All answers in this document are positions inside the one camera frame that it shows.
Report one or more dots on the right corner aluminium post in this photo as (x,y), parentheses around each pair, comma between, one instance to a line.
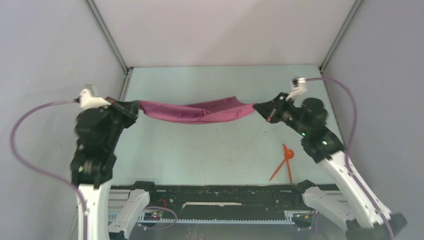
(349,19)

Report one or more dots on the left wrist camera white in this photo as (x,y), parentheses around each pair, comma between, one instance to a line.
(88,98)

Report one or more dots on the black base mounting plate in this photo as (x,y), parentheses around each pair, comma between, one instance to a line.
(226,203)

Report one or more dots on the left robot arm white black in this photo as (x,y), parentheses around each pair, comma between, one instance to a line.
(98,128)

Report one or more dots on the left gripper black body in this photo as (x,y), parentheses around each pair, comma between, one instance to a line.
(118,117)

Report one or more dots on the aluminium frame rail front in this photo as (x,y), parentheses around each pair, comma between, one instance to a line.
(152,215)

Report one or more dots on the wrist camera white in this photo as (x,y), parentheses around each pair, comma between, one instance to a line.
(298,87)
(88,98)

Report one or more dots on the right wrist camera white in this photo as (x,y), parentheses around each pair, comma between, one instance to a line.
(298,87)

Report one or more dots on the corner aluminium post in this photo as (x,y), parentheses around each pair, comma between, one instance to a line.
(107,35)
(349,19)

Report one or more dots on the orange plastic knife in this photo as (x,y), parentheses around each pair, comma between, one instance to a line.
(280,165)

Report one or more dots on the left corner aluminium post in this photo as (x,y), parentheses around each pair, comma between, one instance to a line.
(107,35)

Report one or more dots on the magenta cloth napkin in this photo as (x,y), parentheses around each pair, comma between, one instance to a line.
(217,111)

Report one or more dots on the orange plastic spoon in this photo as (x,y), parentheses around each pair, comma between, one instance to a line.
(289,154)

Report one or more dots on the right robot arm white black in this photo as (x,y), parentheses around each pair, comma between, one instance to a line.
(344,172)

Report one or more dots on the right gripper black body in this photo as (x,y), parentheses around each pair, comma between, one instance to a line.
(283,111)

